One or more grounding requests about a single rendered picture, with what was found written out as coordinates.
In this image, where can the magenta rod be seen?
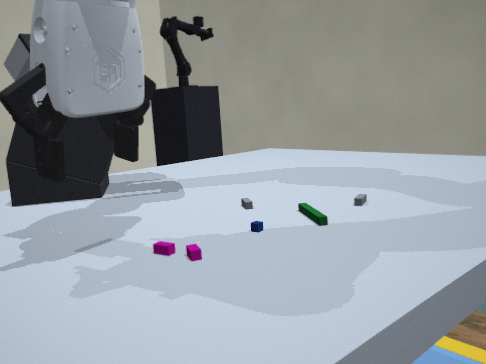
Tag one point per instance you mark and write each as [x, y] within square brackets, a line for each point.
[193, 252]
[164, 248]

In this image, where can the small blue cube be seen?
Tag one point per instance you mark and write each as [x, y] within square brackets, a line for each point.
[256, 226]

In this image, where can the green rod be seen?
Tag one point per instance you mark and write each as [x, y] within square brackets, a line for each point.
[313, 214]

